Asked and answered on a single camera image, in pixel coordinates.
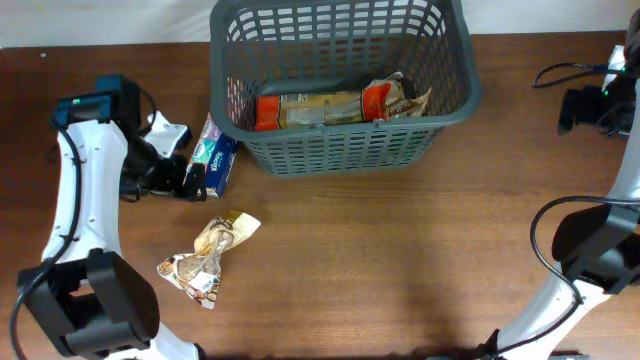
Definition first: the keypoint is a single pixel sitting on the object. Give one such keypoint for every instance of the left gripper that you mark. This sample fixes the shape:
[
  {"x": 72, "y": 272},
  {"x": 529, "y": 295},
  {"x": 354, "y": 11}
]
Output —
[{"x": 174, "y": 180}]

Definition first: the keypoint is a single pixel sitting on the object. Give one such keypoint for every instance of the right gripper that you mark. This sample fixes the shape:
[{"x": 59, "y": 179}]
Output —
[{"x": 586, "y": 99}]

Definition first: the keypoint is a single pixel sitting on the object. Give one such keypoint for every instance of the tissue pack multipack box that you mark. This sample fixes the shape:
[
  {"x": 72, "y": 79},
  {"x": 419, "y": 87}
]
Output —
[{"x": 217, "y": 152}]

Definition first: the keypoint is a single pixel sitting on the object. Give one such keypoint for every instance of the long pasta package red ends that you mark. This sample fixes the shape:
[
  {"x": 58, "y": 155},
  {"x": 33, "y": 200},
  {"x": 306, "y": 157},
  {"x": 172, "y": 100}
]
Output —
[{"x": 276, "y": 112}]

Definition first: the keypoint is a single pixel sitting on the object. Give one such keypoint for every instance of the grey plastic shopping basket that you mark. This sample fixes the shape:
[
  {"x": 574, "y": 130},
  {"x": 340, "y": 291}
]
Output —
[{"x": 260, "y": 48}]

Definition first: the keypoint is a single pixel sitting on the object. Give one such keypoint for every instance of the snack bag beige brown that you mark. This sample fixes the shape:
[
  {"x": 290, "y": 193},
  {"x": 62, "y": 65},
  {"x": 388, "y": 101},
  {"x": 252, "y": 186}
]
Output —
[
  {"x": 198, "y": 274},
  {"x": 398, "y": 102}
]

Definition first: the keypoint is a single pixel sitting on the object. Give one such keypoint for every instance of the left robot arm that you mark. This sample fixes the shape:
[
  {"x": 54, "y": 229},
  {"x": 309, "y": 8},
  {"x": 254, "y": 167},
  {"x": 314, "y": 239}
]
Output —
[{"x": 86, "y": 298}]

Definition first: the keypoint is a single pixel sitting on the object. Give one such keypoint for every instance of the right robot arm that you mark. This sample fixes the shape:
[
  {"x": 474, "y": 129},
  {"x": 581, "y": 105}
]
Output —
[{"x": 595, "y": 251}]

